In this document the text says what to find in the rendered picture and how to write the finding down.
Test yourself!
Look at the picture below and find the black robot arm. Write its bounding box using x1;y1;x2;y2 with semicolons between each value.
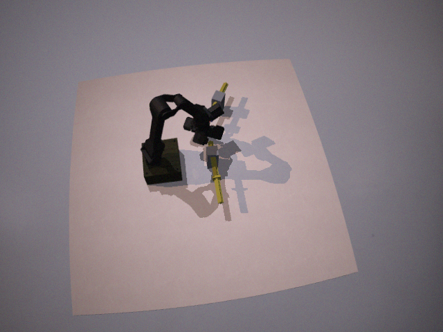
140;93;224;169

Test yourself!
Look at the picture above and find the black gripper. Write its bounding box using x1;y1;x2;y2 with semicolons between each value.
183;117;224;140

